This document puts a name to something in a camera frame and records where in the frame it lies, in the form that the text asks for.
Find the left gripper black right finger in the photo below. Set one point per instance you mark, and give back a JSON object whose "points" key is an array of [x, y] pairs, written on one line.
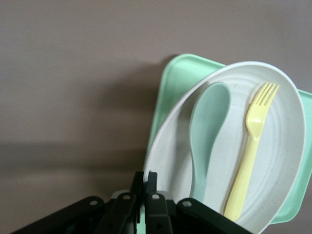
{"points": [[158, 214]]}

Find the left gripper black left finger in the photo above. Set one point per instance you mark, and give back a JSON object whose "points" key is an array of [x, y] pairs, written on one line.
{"points": [[122, 212]]}

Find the yellow plastic fork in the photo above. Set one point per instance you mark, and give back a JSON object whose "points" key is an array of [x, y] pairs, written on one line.
{"points": [[246, 158]]}

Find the teal plastic spoon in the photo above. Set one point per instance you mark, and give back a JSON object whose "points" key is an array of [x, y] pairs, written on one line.
{"points": [[207, 117]]}

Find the cream round plate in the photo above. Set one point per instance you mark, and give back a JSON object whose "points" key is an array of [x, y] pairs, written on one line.
{"points": [[268, 158]]}

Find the mint green rectangular tray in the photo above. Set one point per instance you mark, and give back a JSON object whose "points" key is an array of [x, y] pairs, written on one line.
{"points": [[175, 80]]}

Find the brown table cover mat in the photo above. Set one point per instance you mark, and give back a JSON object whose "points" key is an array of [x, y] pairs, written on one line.
{"points": [[73, 73]]}

